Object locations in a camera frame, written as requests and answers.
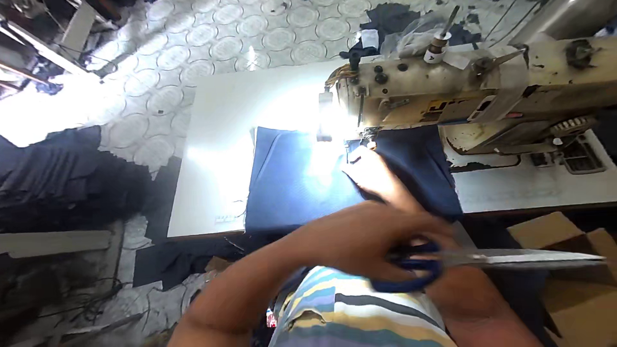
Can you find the person's right hand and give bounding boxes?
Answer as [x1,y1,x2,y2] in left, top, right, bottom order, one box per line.
[341,146,410,204]

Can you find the person's left hand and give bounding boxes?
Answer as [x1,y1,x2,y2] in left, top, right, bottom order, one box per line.
[301,201,461,282]

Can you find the navy blue fabric piece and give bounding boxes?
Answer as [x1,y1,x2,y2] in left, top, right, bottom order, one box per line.
[245,125,463,236]

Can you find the scissors with blue handles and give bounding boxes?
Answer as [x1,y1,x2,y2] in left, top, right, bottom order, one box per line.
[370,239,607,293]

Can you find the small white sewing lamp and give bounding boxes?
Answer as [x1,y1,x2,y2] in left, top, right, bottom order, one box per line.
[317,87,334,143]

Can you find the person's body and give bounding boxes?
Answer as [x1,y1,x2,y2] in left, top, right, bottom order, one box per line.
[268,266,458,347]

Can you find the beige industrial sewing machine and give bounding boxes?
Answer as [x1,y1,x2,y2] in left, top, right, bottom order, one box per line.
[326,36,617,175]

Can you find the clear plastic bag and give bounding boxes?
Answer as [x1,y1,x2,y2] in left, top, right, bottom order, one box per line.
[381,13,449,60]

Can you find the brown thread spool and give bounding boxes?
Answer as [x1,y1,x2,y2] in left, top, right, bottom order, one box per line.
[423,6,460,64]

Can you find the dark fabric scraps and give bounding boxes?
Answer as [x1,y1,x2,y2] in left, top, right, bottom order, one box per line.
[340,2,483,59]

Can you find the white sewing table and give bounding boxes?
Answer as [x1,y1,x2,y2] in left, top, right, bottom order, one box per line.
[167,55,617,238]

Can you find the brown cardboard box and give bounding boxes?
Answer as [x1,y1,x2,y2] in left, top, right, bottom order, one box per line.
[507,211,617,347]

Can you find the black cloth scrap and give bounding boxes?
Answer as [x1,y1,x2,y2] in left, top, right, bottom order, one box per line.
[132,238,251,291]

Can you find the large grey metal cylinder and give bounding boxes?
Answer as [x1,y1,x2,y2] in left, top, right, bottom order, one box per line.
[510,0,617,47]

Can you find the pile of dark fabric pieces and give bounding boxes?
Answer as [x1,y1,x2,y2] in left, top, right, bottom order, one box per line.
[0,125,155,234]

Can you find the grey wooden bench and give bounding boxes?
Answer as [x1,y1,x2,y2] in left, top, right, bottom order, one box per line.
[0,222,125,295]

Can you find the metal frame stand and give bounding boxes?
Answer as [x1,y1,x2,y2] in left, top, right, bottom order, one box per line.
[0,0,121,94]

